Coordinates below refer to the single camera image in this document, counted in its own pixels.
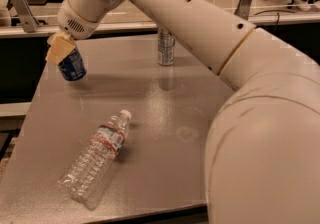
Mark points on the blue pepsi can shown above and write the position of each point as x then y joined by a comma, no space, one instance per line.
72,66

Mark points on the left metal bracket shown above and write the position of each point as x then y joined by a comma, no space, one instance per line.
27,20

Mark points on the silver energy drink can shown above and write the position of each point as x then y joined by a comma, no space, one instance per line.
166,47

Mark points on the clear plastic water bottle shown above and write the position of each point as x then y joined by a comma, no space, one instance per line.
85,173

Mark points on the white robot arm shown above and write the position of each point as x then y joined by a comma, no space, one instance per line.
262,156

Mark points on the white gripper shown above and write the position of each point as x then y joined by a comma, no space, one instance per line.
79,25

